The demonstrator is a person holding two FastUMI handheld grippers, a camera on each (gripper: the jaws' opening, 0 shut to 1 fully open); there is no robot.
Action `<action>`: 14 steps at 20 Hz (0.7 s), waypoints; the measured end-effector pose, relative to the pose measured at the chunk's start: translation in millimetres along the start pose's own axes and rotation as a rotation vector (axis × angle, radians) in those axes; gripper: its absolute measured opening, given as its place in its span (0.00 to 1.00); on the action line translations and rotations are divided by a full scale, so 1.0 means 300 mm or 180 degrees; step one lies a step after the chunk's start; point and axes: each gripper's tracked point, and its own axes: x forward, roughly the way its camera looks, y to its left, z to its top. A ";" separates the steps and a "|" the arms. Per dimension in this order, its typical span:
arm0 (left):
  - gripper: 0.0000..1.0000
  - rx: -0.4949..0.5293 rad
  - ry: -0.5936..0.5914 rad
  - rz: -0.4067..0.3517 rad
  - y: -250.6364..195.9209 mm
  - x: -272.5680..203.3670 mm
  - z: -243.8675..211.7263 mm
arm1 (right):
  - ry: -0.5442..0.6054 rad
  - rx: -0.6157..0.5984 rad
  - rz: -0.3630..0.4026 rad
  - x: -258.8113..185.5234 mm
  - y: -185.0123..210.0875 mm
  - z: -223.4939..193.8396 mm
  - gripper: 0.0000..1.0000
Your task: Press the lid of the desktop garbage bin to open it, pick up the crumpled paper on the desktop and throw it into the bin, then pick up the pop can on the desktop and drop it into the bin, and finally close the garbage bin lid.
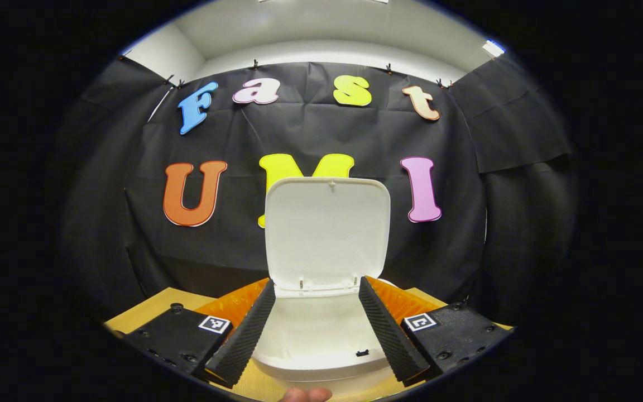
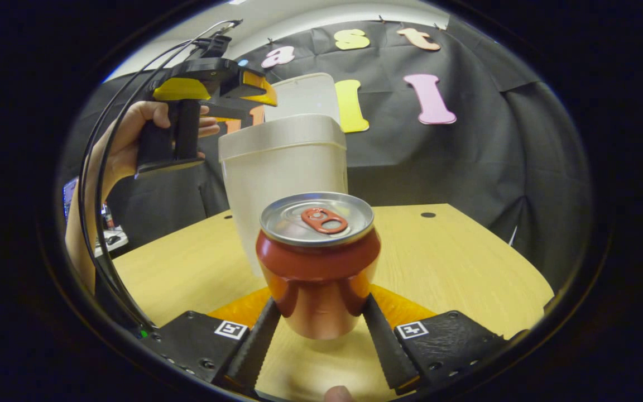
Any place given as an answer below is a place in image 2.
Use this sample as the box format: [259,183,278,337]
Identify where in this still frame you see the computer monitor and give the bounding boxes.
[64,178,80,218]

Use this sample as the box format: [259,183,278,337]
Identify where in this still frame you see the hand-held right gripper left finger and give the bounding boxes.
[151,286,282,391]

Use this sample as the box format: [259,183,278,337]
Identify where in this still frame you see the black backdrop cloth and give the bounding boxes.
[56,16,596,291]

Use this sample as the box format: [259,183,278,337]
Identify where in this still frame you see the wooden desktop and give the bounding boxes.
[111,203,555,402]

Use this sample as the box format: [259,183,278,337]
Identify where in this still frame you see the white desktop garbage bin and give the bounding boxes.
[218,73,349,278]

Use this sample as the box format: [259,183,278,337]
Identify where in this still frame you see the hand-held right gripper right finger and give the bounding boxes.
[362,284,515,391]

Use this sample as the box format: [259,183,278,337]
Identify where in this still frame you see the white side desk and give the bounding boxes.
[94,226,129,257]

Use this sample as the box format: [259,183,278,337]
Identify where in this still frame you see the red pop can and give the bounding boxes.
[255,192,382,340]

